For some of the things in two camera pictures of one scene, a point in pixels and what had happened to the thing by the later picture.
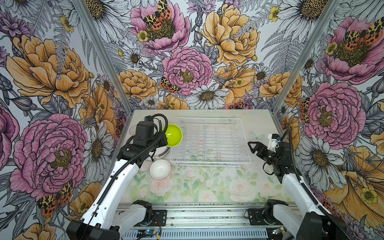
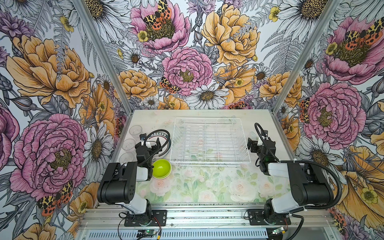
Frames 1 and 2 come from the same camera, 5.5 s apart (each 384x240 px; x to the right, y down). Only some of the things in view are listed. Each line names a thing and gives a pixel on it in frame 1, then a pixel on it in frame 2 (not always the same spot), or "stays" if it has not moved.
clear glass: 132,129 stays
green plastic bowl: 174,135 to 162,169
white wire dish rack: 210,142 stays
